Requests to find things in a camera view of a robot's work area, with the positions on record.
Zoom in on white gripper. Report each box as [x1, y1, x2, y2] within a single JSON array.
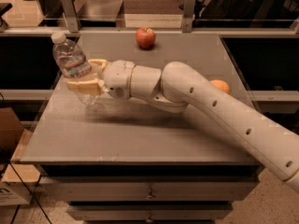
[[66, 59, 135, 99]]

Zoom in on clear plastic water bottle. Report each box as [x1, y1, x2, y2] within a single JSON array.
[[51, 32, 99, 105]]

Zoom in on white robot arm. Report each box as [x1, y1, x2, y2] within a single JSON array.
[[66, 59, 299, 191]]

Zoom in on red apple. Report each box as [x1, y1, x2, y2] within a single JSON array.
[[135, 27, 156, 49]]

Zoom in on grey drawer cabinet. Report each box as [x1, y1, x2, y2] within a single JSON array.
[[19, 31, 281, 224]]

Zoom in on brown cardboard box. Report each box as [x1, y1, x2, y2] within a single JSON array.
[[0, 107, 24, 151]]

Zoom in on orange fruit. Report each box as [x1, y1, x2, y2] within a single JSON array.
[[210, 79, 231, 94]]

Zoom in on upper drawer knob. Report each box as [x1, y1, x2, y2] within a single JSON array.
[[146, 188, 156, 201]]

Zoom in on drawer knob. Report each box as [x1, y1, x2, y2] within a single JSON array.
[[145, 214, 154, 224], [146, 188, 156, 201]]

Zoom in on white labelled box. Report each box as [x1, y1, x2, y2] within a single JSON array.
[[0, 182, 31, 206]]

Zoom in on black office chair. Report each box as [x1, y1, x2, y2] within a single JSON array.
[[201, 0, 263, 21]]

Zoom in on lower drawer knob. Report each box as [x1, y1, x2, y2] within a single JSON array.
[[145, 214, 154, 224]]

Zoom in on left metal bracket post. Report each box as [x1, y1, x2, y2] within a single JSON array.
[[61, 0, 79, 33]]

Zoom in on metal bracket post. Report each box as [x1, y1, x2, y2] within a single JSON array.
[[181, 0, 195, 33], [61, 0, 79, 33]]

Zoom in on right metal bracket post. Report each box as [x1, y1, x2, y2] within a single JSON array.
[[181, 0, 195, 33]]

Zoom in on black cable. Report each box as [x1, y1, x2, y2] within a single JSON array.
[[8, 161, 53, 224]]

